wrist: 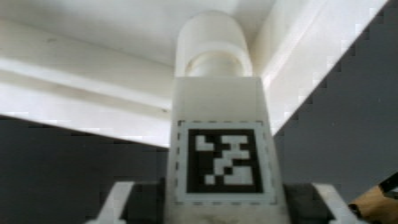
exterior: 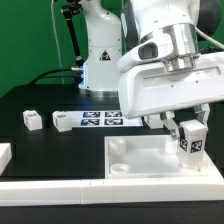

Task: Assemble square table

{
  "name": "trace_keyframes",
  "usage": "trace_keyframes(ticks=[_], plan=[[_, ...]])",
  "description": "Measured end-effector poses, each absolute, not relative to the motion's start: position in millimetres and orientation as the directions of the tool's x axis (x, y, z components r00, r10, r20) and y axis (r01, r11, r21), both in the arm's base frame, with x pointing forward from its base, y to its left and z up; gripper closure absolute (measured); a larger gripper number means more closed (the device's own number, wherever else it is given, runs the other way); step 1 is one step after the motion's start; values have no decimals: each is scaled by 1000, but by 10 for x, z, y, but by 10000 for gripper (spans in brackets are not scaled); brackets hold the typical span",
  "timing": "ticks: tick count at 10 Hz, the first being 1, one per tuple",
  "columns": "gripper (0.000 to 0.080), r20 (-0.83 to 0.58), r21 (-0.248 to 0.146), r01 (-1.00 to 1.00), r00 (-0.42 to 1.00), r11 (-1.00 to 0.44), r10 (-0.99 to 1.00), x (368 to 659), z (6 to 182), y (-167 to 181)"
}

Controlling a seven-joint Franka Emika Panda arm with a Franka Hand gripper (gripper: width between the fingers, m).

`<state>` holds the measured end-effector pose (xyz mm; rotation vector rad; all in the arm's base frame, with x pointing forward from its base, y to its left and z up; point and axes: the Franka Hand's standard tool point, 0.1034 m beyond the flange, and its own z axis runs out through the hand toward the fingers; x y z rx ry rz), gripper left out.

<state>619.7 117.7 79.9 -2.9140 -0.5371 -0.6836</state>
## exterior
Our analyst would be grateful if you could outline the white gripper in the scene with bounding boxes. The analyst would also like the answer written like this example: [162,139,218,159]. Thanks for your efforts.
[118,54,224,140]

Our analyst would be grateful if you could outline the white square table top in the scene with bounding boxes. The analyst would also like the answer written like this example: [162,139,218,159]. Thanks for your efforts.
[104,135,215,179]

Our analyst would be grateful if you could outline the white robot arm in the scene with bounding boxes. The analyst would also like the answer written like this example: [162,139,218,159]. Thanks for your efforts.
[80,0,224,118]

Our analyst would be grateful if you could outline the white L-shaped obstacle fence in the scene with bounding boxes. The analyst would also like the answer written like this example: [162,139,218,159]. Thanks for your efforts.
[0,165,224,206]

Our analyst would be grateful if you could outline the white marker sheet with tags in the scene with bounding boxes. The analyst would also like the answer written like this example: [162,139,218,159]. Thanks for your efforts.
[66,110,143,128]

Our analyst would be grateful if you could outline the white block at left edge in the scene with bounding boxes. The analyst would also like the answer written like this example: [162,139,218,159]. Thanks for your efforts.
[0,143,12,175]

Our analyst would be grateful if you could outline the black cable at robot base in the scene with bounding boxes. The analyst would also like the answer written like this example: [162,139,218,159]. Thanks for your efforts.
[29,67,84,86]

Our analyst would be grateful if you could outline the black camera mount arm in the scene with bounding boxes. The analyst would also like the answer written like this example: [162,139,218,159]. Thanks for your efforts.
[61,0,84,67]

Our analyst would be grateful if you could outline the grey thin cable left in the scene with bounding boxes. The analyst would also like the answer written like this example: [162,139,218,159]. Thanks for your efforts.
[50,0,65,85]

